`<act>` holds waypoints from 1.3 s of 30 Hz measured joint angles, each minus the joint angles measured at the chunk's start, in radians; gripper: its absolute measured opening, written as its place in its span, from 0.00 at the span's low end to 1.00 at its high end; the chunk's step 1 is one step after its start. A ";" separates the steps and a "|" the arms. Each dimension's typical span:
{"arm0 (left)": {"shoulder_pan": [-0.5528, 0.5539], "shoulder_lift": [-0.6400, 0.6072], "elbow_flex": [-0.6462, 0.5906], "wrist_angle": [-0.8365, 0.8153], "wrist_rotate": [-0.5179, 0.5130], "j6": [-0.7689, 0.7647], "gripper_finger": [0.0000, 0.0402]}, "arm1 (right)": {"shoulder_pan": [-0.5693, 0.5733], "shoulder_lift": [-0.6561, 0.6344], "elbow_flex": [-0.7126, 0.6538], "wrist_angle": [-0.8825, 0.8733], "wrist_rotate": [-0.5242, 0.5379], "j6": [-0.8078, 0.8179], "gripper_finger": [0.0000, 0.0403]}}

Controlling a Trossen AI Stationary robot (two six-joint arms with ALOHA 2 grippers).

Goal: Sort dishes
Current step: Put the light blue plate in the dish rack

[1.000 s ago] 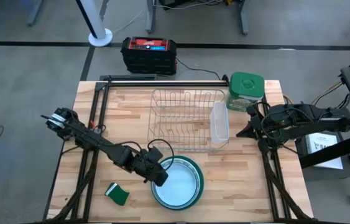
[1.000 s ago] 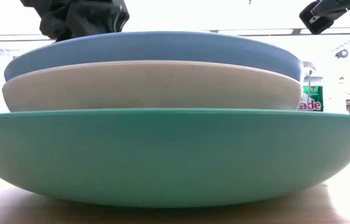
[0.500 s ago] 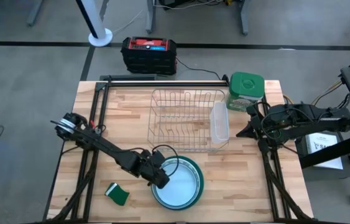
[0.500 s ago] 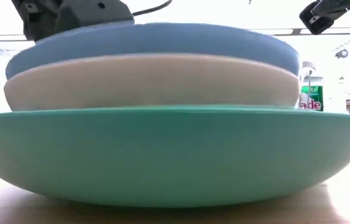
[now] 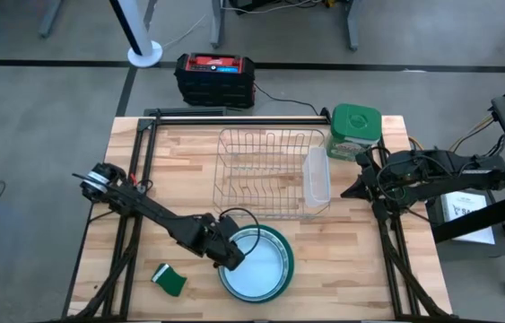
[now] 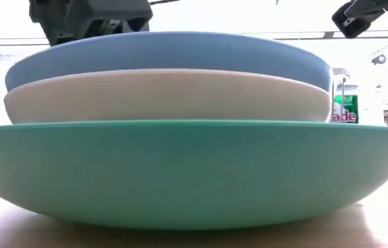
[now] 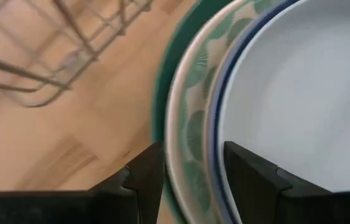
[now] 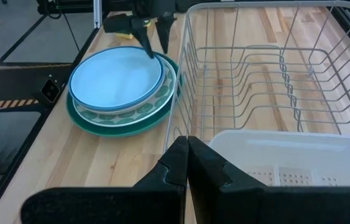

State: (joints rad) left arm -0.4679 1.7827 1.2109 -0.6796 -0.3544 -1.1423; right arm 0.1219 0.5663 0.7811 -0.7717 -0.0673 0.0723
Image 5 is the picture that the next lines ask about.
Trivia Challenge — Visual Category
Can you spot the clear plastic cutlery holder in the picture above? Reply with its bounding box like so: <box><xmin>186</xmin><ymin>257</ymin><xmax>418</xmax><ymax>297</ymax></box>
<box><xmin>301</xmin><ymin>146</ymin><xmax>332</xmax><ymax>208</ymax></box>

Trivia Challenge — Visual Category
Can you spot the white tower fan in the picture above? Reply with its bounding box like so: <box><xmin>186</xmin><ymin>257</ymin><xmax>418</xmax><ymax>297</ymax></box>
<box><xmin>108</xmin><ymin>0</ymin><xmax>164</xmax><ymax>68</ymax></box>

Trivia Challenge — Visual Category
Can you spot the yellow black cable bundle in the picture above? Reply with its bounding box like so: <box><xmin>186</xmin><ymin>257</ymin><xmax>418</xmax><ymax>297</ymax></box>
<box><xmin>406</xmin><ymin>114</ymin><xmax>505</xmax><ymax>180</ymax></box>

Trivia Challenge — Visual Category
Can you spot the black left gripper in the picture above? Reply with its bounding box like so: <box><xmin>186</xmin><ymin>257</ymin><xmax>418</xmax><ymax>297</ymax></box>
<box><xmin>188</xmin><ymin>213</ymin><xmax>245</xmax><ymax>272</ymax></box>

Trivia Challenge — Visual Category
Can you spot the light blue plate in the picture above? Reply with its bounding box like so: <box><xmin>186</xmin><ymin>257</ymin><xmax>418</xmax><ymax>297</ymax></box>
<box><xmin>223</xmin><ymin>231</ymin><xmax>285</xmax><ymax>300</ymax></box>

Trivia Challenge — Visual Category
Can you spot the white printed paper box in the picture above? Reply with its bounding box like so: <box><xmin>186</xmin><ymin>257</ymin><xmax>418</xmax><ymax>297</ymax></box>
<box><xmin>440</xmin><ymin>190</ymin><xmax>496</xmax><ymax>246</ymax></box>

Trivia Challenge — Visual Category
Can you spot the red black power station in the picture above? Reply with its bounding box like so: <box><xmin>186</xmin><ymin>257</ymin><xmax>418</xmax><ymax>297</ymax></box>
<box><xmin>174</xmin><ymin>52</ymin><xmax>257</xmax><ymax>109</ymax></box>

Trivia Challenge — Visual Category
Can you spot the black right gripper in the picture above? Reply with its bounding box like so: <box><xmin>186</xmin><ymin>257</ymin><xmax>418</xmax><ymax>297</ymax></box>
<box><xmin>341</xmin><ymin>150</ymin><xmax>390</xmax><ymax>201</ymax></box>

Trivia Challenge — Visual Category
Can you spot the wire dish rack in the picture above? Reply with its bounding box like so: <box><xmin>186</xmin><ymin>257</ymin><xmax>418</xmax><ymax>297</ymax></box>
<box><xmin>213</xmin><ymin>127</ymin><xmax>332</xmax><ymax>220</ymax></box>

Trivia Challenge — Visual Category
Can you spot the black power cable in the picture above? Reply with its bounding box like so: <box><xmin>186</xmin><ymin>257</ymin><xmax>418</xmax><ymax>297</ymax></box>
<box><xmin>253</xmin><ymin>83</ymin><xmax>332</xmax><ymax>118</ymax></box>

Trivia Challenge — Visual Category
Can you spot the grey desk leg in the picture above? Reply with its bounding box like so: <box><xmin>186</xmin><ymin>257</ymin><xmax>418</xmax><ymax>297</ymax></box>
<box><xmin>345</xmin><ymin>0</ymin><xmax>361</xmax><ymax>51</ymax></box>
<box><xmin>209</xmin><ymin>0</ymin><xmax>229</xmax><ymax>49</ymax></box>
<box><xmin>39</xmin><ymin>0</ymin><xmax>63</xmax><ymax>39</ymax></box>

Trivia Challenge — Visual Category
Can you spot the white floor cable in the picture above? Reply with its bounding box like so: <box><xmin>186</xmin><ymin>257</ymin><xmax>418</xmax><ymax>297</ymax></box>
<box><xmin>161</xmin><ymin>13</ymin><xmax>208</xmax><ymax>50</ymax></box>

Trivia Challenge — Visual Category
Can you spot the green sponge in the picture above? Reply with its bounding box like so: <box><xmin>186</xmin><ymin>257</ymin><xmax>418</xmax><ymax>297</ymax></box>
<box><xmin>151</xmin><ymin>263</ymin><xmax>188</xmax><ymax>298</ymax></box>

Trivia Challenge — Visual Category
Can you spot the green Cascade detergent tub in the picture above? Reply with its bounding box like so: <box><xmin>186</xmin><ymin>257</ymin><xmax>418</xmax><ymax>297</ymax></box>
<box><xmin>326</xmin><ymin>103</ymin><xmax>383</xmax><ymax>162</ymax></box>

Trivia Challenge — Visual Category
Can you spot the black table frame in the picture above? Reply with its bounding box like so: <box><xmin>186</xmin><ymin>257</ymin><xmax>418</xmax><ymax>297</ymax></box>
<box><xmin>61</xmin><ymin>107</ymin><xmax>453</xmax><ymax>323</ymax></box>

